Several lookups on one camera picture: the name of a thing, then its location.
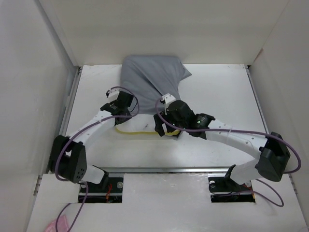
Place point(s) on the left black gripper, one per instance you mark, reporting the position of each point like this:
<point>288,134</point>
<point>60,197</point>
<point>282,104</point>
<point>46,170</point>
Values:
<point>127,119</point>

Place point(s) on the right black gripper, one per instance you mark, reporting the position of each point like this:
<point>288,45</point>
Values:
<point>159,126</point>

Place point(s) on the white pillow yellow edge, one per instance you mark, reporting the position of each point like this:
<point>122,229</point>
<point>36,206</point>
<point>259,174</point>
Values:
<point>138,125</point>

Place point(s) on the grey pillowcase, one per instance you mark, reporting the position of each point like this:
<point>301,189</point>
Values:
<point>151,77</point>

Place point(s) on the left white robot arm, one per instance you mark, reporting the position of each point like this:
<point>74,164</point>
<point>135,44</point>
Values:
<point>68,159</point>

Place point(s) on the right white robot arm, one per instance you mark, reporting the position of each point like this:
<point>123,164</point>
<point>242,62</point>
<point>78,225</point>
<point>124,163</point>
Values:
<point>269,152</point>

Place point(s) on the pink cloth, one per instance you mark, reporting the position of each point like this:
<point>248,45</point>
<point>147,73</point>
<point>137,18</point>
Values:
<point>62,225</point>

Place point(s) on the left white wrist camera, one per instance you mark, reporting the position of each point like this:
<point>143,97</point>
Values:
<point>112,93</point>

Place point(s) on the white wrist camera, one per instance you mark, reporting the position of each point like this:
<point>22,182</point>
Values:
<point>166,100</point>
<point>112,93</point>

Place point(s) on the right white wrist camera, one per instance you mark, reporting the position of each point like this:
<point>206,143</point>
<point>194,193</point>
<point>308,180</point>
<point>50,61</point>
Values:
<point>166,100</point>

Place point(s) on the metal rail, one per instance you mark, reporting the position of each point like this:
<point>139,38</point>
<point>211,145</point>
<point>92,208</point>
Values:
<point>150,170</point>

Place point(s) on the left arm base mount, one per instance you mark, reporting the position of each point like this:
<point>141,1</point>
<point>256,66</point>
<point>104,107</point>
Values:
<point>109,191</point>

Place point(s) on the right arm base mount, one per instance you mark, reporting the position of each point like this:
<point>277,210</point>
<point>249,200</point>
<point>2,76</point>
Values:
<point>224,190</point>

